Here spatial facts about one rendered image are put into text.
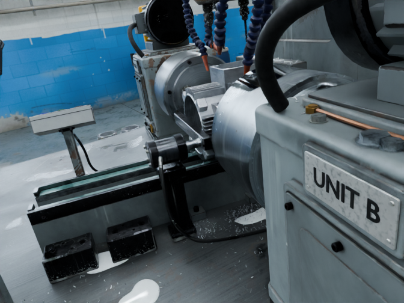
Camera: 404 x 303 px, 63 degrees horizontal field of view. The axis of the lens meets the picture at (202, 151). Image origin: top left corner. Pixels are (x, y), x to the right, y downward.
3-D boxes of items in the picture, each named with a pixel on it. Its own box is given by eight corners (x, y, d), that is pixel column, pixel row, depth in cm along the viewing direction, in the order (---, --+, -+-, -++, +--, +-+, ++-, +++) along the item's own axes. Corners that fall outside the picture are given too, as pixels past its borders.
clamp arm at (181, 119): (215, 148, 71) (184, 121, 94) (213, 135, 70) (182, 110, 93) (200, 152, 70) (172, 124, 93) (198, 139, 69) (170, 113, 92)
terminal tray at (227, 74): (252, 84, 92) (249, 58, 89) (271, 90, 83) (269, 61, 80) (212, 93, 89) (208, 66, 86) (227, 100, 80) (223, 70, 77)
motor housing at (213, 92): (249, 131, 102) (244, 70, 94) (282, 151, 85) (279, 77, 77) (189, 147, 97) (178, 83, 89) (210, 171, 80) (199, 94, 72)
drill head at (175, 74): (209, 104, 142) (201, 44, 132) (246, 125, 109) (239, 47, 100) (153, 117, 136) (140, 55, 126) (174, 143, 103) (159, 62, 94)
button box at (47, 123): (96, 123, 103) (92, 107, 103) (95, 121, 96) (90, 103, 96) (38, 136, 99) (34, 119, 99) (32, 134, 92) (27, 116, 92)
